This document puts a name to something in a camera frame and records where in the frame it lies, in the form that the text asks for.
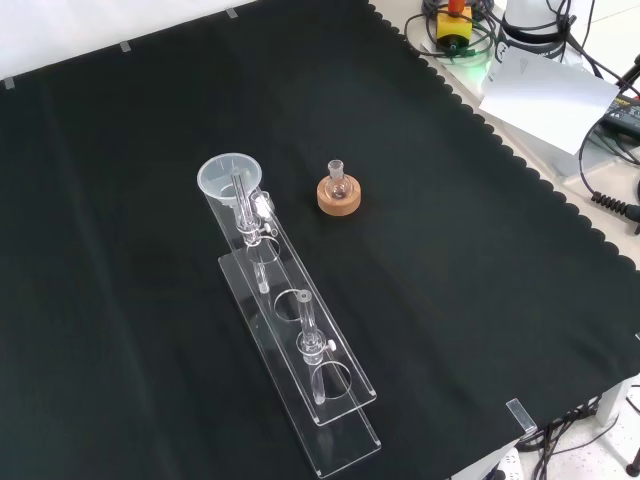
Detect clear plastic funnel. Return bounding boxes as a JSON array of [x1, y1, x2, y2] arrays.
[[196, 152, 264, 247]]

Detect clear funnel stand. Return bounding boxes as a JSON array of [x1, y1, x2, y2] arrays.
[[202, 185, 382, 479]]

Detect small round-bottom glass flask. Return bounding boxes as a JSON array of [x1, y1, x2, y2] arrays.
[[323, 159, 352, 201]]

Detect black cloth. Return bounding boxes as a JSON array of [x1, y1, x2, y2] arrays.
[[0, 0, 640, 480]]

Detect yellow stop button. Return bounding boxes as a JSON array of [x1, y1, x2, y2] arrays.
[[435, 0, 474, 54]]

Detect clear tape piece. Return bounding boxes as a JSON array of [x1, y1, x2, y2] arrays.
[[505, 397, 537, 434]]

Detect pale board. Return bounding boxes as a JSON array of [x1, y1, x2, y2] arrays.
[[478, 46, 621, 157]]

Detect white power strip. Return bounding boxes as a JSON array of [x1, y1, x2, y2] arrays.
[[481, 447, 524, 480]]

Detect black power adapter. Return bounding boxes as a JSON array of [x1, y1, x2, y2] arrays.
[[601, 94, 640, 137]]

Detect white table leg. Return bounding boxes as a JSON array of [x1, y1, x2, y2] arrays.
[[597, 378, 632, 442]]

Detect cork ring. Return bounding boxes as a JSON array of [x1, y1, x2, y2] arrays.
[[316, 175, 362, 217]]

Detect black coiled cable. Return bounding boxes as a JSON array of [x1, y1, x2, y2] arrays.
[[578, 113, 640, 224]]

